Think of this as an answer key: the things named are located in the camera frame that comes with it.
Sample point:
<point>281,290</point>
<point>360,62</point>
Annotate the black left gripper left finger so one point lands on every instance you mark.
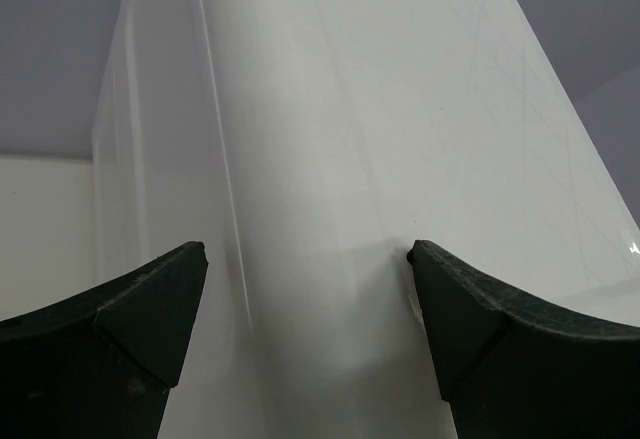
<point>102,363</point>

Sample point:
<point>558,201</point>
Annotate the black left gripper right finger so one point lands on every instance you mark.
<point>512,365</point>

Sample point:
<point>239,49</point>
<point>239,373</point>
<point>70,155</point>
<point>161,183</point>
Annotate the white shoe cabinet frame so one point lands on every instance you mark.
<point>308,144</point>

